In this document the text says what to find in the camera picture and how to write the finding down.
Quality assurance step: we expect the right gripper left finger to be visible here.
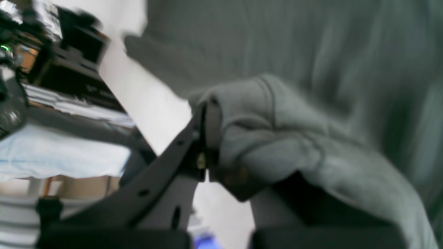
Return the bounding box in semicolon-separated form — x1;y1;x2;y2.
36;102;221;249

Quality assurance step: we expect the dark grey t-shirt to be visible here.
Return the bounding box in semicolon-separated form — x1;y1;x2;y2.
124;0;442;249

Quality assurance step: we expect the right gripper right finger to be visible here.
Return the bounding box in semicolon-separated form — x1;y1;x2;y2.
249;173;406;249

